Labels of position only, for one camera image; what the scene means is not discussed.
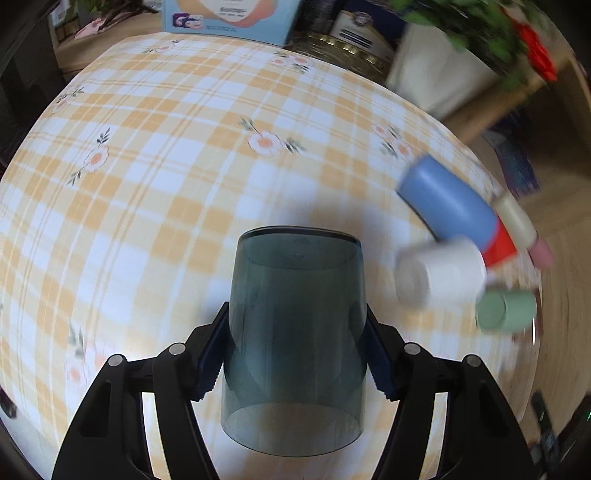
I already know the teal transparent plastic cup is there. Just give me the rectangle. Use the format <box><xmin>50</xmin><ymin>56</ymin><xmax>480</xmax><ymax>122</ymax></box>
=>
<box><xmin>221</xmin><ymin>226</ymin><xmax>367</xmax><ymax>457</ymax></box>

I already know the green plastic cup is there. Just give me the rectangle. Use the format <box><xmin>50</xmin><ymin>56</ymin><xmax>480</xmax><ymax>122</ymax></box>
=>
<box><xmin>475</xmin><ymin>289</ymin><xmax>538</xmax><ymax>333</ymax></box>

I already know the white plastic cup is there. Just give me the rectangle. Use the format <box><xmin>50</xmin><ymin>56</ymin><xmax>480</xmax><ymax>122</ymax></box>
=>
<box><xmin>394</xmin><ymin>236</ymin><xmax>487</xmax><ymax>308</ymax></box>

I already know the red plastic cup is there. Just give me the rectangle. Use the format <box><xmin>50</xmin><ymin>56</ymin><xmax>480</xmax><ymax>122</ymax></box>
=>
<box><xmin>482</xmin><ymin>218</ymin><xmax>517</xmax><ymax>268</ymax></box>

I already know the pink plastic cup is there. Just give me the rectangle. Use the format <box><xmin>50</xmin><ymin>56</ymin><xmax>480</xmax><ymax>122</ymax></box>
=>
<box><xmin>528</xmin><ymin>236</ymin><xmax>554</xmax><ymax>270</ymax></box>

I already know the blue plastic cup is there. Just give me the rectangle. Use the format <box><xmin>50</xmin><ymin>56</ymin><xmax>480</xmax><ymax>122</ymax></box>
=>
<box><xmin>397</xmin><ymin>155</ymin><xmax>498</xmax><ymax>252</ymax></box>

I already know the beige plastic cup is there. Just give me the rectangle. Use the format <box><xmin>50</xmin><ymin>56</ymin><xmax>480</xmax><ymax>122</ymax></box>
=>
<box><xmin>492</xmin><ymin>192</ymin><xmax>538</xmax><ymax>250</ymax></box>

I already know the yellow plaid floral tablecloth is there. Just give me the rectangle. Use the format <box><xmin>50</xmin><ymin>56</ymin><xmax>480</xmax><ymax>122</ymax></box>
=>
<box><xmin>1</xmin><ymin>33</ymin><xmax>538</xmax><ymax>478</ymax></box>

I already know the white flower vase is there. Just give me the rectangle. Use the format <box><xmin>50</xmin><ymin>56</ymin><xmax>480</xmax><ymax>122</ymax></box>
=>
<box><xmin>385</xmin><ymin>24</ymin><xmax>499</xmax><ymax>120</ymax></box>

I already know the red flower green plant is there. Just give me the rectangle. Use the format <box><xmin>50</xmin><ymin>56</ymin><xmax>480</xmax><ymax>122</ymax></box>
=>
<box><xmin>391</xmin><ymin>0</ymin><xmax>558</xmax><ymax>90</ymax></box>

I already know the gold round tin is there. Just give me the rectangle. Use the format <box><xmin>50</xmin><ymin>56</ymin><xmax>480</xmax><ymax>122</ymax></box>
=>
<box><xmin>287</xmin><ymin>31</ymin><xmax>394</xmax><ymax>84</ymax></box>

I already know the dark blue white box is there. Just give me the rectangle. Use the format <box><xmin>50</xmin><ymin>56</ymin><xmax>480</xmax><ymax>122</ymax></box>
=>
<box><xmin>329</xmin><ymin>1</ymin><xmax>406</xmax><ymax>63</ymax></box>

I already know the light blue probiotic box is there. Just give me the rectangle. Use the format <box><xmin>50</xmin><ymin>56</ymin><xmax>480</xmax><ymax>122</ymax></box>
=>
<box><xmin>161</xmin><ymin>0</ymin><xmax>303</xmax><ymax>47</ymax></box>

